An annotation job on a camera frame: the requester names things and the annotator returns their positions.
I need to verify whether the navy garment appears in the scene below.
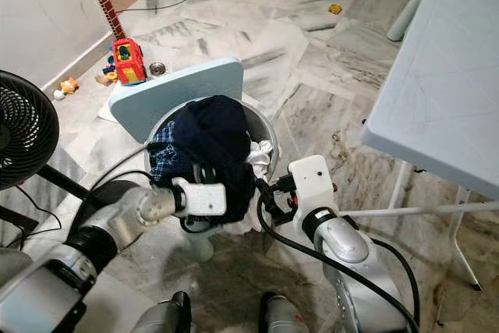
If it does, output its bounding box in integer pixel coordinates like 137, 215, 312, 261
172, 95, 257, 225

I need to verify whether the white cloth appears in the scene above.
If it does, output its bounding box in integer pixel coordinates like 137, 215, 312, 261
230, 140, 275, 232

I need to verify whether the grey laundry bucket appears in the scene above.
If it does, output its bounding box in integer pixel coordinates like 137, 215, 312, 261
144, 97, 279, 232

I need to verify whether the left robot leg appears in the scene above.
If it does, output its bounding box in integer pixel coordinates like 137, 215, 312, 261
129, 292, 192, 333

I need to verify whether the white paper sheet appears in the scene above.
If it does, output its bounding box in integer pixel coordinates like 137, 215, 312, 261
97, 93, 126, 123

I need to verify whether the grey folding table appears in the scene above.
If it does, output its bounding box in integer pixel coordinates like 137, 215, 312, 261
347, 0, 499, 291

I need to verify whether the red toy truck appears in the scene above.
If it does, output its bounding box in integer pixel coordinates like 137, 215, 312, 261
111, 37, 147, 86

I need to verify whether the black floor fan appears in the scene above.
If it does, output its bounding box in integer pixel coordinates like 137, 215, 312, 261
0, 70, 126, 240

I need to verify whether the small orange toy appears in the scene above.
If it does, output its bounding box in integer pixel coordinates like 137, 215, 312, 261
56, 77, 79, 100

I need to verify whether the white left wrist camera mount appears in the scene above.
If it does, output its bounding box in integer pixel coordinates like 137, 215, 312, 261
172, 177, 231, 218

